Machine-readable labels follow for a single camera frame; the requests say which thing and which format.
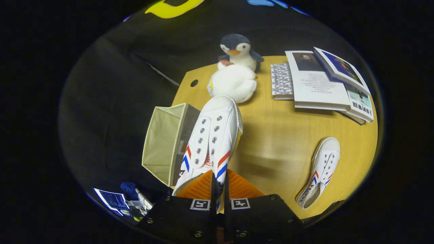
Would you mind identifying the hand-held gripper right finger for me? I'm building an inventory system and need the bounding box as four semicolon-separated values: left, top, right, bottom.
222;169;304;244

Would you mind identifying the penguin plush toy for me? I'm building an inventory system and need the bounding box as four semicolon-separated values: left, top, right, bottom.
218;33;264;72

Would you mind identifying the white book with portrait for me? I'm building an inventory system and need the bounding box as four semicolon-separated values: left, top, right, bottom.
285;50;350;111

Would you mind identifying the blue cover book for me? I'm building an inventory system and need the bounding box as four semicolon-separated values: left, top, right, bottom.
313;47;371;95

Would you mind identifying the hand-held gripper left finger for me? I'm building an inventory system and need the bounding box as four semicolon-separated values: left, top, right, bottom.
137;169;217;244

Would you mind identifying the teal cover book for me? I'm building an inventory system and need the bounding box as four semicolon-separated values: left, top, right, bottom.
344;83;374;123

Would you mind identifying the grey patterned book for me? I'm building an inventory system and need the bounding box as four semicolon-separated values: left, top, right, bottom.
271;63;295;101

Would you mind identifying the grey fabric storage box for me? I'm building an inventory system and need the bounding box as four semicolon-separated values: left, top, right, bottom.
142;103;201;187

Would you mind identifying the blue cloth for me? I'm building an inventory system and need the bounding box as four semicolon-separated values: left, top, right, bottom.
120;182;138;200

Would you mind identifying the white round plush toy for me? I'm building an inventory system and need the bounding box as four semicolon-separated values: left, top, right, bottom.
207;63;257;104

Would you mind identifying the white striped canvas shoe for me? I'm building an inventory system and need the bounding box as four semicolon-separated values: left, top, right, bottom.
172;95;244;214
297;137;340;209

